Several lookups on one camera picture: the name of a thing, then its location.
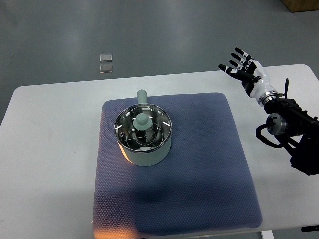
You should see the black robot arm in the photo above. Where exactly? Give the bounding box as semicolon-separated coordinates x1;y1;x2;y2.
256;79;319;176

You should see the wire steaming rack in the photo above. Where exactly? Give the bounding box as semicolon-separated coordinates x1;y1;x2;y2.
124;127;164;151

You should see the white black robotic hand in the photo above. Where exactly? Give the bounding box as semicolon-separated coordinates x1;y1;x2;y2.
218;47;279;107

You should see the brown cardboard box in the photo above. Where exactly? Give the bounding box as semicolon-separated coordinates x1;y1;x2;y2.
282;0;319;13

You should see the black table bracket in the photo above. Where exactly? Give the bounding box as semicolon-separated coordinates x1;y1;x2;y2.
301;225;319;232

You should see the upper floor metal plate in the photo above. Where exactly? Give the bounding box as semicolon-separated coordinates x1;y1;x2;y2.
99;53;113;62

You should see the green steel pot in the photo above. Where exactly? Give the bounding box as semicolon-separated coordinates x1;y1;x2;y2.
118;89;171;166

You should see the glass lid with green knob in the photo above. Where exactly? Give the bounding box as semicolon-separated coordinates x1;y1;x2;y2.
114;103;172;153

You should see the blue textured mat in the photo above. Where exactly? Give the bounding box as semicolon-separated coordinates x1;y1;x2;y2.
92;93;263;239

